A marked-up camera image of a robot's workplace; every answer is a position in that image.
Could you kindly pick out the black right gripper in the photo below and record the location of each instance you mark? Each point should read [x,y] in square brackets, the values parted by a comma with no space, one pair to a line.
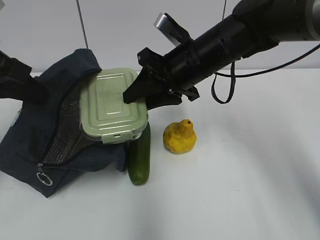
[164,79]

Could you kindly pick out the yellow wrinkled pear toy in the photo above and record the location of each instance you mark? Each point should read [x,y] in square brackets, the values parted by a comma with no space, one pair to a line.
[180,137]

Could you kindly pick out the green cucumber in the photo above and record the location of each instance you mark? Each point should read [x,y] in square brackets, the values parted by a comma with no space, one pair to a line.
[138,162]

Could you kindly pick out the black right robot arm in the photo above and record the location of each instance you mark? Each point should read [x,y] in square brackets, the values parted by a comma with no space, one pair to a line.
[254,26]

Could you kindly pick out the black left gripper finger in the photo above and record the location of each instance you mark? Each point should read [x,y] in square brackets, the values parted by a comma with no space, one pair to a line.
[14,71]
[11,90]

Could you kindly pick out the green lid glass container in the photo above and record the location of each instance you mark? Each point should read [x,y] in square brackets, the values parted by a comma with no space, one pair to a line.
[104,116]

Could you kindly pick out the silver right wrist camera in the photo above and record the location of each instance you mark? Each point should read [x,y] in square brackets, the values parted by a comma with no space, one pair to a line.
[176,34]

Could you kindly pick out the dark blue lunch bag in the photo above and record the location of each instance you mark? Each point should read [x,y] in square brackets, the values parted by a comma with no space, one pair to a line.
[45,147]

